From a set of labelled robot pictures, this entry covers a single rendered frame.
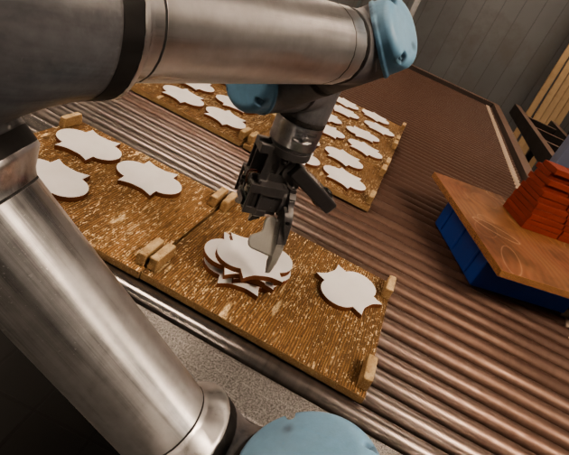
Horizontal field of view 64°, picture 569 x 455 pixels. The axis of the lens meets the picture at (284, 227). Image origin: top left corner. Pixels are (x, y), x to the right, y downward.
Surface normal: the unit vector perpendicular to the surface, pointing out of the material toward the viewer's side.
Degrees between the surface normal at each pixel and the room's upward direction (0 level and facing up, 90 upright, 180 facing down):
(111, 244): 0
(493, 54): 90
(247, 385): 0
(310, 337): 0
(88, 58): 101
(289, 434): 36
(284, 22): 56
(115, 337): 49
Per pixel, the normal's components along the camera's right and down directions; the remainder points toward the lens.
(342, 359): 0.36, -0.79
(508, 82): -0.26, 0.43
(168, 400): 0.75, -0.07
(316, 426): -0.23, -0.91
